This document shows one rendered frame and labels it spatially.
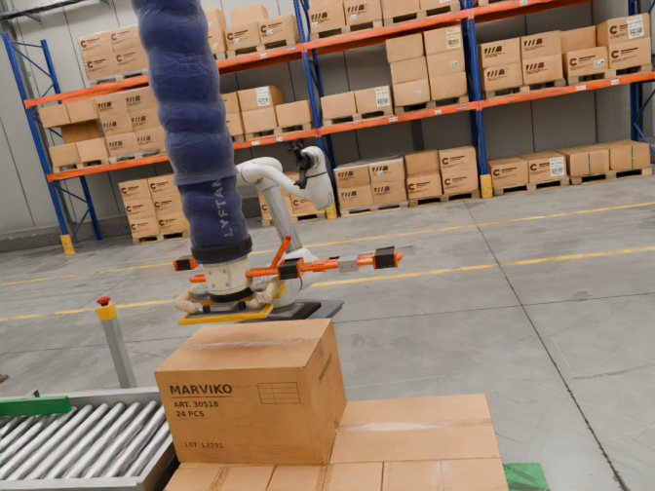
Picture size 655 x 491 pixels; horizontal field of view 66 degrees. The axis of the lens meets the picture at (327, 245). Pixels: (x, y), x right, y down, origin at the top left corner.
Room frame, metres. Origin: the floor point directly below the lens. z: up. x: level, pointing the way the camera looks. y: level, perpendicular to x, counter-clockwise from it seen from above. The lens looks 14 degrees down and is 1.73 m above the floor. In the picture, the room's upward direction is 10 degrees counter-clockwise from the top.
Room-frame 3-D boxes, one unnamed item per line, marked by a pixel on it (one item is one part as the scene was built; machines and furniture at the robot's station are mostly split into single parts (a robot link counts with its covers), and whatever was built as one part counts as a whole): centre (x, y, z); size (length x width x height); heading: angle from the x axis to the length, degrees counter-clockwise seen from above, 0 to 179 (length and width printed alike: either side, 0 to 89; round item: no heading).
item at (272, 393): (1.84, 0.38, 0.74); 0.60 x 0.40 x 0.40; 74
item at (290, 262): (1.79, 0.15, 1.23); 0.10 x 0.08 x 0.06; 167
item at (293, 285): (2.57, 0.29, 0.94); 0.18 x 0.16 x 0.22; 135
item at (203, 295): (1.84, 0.39, 1.16); 0.34 x 0.25 x 0.06; 77
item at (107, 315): (2.51, 1.19, 0.50); 0.07 x 0.07 x 1.00; 78
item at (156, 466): (1.91, 0.73, 0.58); 0.70 x 0.03 x 0.06; 168
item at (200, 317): (1.75, 0.41, 1.12); 0.34 x 0.10 x 0.05; 77
